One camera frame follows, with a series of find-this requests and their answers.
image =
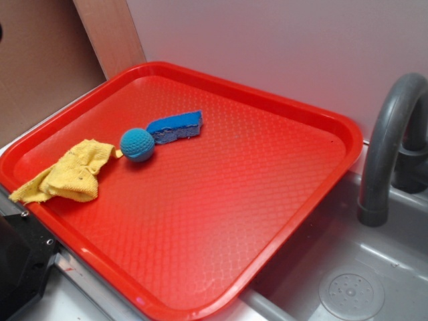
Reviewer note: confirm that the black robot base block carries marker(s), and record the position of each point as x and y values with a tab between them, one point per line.
28	252

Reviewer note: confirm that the blue dimpled ball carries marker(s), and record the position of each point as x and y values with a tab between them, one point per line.
137	145

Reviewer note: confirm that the blue sponge piece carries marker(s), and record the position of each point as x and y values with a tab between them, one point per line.
172	128

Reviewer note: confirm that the red plastic tray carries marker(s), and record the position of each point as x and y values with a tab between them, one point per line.
182	234

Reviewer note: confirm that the yellow cloth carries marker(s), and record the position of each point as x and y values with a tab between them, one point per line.
74	176

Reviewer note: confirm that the grey plastic sink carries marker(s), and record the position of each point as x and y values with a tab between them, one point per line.
335	268

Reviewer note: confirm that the wooden board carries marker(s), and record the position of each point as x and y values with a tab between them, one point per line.
112	33

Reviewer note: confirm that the grey curved faucet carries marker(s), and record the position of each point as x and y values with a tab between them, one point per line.
397	152

